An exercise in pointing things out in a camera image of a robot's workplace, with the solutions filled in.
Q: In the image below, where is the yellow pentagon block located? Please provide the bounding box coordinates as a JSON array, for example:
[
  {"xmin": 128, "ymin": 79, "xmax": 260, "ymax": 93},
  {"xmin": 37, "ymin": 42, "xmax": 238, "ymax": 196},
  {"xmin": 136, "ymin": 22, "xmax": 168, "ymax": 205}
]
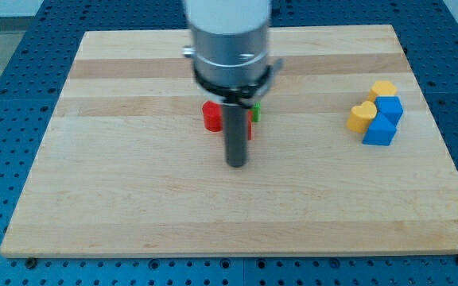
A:
[{"xmin": 367, "ymin": 80, "xmax": 398, "ymax": 102}]

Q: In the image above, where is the green block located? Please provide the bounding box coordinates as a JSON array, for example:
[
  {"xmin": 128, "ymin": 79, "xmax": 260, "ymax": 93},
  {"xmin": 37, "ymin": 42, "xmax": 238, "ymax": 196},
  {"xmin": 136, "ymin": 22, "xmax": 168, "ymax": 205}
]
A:
[{"xmin": 251, "ymin": 102, "xmax": 261, "ymax": 122}]

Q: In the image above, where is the red block behind rod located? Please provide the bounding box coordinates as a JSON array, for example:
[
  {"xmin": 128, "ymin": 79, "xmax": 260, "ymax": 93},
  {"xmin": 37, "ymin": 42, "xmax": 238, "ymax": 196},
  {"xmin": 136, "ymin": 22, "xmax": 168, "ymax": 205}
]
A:
[{"xmin": 246, "ymin": 110, "xmax": 253, "ymax": 141}]

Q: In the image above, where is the blue hexagon block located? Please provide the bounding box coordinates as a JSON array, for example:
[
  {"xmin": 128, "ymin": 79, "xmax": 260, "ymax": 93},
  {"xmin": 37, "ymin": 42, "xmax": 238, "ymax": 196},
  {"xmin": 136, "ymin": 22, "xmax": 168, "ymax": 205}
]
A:
[{"xmin": 375, "ymin": 96, "xmax": 403, "ymax": 126}]

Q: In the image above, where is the blue cube block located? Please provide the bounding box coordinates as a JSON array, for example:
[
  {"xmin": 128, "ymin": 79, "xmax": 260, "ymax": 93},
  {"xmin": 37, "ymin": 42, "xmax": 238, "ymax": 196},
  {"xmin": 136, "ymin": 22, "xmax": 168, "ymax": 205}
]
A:
[{"xmin": 363, "ymin": 113, "xmax": 397, "ymax": 146}]

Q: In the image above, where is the blue perforated metal table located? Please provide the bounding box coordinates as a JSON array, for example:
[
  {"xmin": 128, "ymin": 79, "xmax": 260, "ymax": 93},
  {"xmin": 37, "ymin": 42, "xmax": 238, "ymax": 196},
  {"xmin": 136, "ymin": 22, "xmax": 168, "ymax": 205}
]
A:
[{"xmin": 0, "ymin": 0, "xmax": 458, "ymax": 285}]

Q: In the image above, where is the yellow heart block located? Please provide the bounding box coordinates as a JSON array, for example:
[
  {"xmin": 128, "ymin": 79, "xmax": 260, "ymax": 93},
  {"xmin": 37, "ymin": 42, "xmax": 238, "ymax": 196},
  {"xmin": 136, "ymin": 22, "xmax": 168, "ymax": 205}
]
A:
[{"xmin": 346, "ymin": 101, "xmax": 378, "ymax": 133}]

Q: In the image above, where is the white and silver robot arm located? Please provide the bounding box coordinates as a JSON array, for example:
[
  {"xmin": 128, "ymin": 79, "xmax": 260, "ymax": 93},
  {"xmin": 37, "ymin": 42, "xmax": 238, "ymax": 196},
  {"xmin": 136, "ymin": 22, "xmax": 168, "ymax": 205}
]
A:
[{"xmin": 183, "ymin": 0, "xmax": 281, "ymax": 101}]

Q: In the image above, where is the light wooden board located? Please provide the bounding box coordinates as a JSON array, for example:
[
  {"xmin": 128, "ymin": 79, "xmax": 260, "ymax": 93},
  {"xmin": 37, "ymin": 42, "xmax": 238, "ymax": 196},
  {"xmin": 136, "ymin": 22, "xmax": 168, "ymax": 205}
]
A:
[{"xmin": 0, "ymin": 25, "xmax": 458, "ymax": 258}]

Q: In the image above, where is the red cylinder block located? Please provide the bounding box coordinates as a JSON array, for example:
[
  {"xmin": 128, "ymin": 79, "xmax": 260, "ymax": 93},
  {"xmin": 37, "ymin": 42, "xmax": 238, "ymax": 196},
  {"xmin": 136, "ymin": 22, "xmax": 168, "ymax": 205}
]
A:
[{"xmin": 202, "ymin": 101, "xmax": 223, "ymax": 132}]

